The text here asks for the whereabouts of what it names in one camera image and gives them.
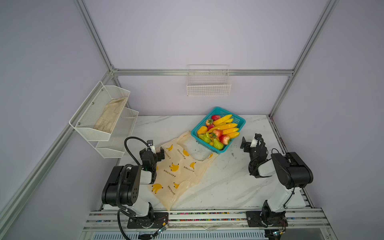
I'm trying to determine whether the red yellow fake apple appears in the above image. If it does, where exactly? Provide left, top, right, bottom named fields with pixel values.
left=219, top=135, right=231, bottom=145

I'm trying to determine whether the large yellow fake banana bunch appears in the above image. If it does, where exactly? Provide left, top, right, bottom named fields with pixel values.
left=208, top=123, right=239, bottom=135

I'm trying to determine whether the cream banana print plastic bag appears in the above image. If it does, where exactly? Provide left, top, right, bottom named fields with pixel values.
left=150, top=131, right=219, bottom=211

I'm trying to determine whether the teal plastic fruit basket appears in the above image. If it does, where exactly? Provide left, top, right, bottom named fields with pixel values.
left=191, top=107, right=246, bottom=154

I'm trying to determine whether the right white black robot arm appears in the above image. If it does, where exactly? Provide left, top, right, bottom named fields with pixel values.
left=240, top=134, right=314, bottom=228

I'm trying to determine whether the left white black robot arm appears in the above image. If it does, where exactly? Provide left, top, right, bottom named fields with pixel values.
left=102, top=148, right=169, bottom=229

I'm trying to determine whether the green fake pear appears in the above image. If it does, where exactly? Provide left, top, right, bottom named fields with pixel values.
left=213, top=138, right=224, bottom=151

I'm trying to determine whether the small yellow fake banana bunch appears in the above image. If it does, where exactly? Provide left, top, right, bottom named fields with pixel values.
left=213, top=115, right=232, bottom=126

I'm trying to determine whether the red fake strawberry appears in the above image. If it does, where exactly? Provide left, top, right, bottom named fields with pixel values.
left=211, top=115, right=221, bottom=121

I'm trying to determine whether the white mesh lower shelf bin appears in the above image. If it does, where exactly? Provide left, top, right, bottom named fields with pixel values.
left=95, top=108, right=139, bottom=159

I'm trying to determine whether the white mesh shelf bin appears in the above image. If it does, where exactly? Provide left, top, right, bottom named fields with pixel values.
left=95, top=108, right=139, bottom=159
left=69, top=82, right=130, bottom=142

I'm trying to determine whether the beige cloth in bin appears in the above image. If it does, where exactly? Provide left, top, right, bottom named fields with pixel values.
left=94, top=97, right=128, bottom=134

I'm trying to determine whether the white mesh upper shelf bin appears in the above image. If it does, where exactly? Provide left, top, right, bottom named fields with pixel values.
left=69, top=82, right=130, bottom=142

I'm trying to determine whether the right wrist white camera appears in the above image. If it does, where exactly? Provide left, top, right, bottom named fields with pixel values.
left=250, top=133, right=264, bottom=148

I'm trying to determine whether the wrist white camera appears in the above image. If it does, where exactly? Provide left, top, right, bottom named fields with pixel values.
left=147, top=140, right=156, bottom=154
left=250, top=133, right=264, bottom=148

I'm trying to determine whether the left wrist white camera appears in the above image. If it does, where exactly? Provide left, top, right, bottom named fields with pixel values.
left=147, top=140, right=156, bottom=154

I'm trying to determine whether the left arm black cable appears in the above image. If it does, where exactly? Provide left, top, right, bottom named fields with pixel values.
left=116, top=136, right=151, bottom=240

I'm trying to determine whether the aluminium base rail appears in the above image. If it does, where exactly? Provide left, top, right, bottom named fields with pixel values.
left=78, top=207, right=338, bottom=240

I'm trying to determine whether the white wire wall basket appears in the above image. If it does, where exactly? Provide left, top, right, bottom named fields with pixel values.
left=187, top=65, right=232, bottom=97

